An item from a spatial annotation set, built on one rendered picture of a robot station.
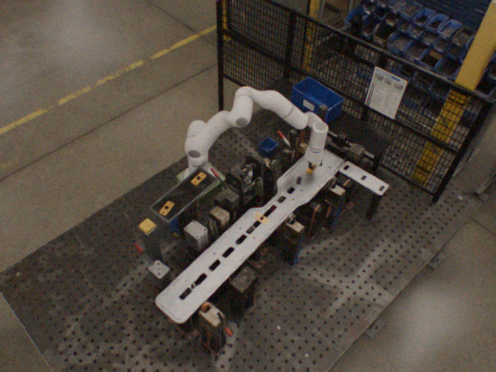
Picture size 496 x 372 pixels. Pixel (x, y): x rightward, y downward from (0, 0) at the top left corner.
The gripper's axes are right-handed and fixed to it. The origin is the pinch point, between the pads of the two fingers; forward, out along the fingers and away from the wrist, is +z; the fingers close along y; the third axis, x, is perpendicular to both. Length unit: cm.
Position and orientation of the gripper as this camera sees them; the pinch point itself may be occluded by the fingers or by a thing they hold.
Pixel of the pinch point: (312, 166)
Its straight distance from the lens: 275.7
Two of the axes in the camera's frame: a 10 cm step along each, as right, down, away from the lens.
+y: 7.7, 5.1, -3.9
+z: -0.3, 6.3, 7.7
